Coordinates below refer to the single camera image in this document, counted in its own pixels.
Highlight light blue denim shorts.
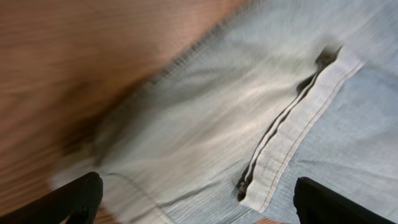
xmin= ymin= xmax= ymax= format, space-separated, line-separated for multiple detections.
xmin=51 ymin=0 xmax=397 ymax=223

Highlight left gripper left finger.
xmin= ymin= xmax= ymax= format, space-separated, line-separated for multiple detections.
xmin=1 ymin=172 xmax=103 ymax=224

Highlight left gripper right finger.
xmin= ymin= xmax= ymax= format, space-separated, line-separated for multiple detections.
xmin=293 ymin=177 xmax=394 ymax=224

